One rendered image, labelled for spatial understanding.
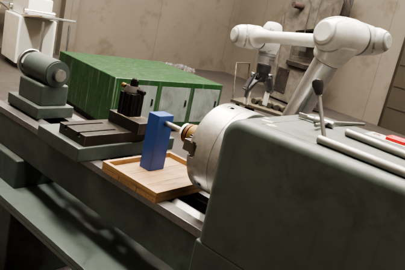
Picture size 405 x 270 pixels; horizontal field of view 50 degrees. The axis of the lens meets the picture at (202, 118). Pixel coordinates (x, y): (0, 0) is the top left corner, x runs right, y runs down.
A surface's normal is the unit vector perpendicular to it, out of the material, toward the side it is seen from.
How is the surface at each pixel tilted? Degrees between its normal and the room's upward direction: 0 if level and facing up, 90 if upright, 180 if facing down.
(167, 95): 90
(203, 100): 90
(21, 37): 90
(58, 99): 90
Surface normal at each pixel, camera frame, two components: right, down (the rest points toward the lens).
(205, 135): -0.48, -0.38
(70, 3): 0.62, 0.30
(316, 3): -0.83, -0.05
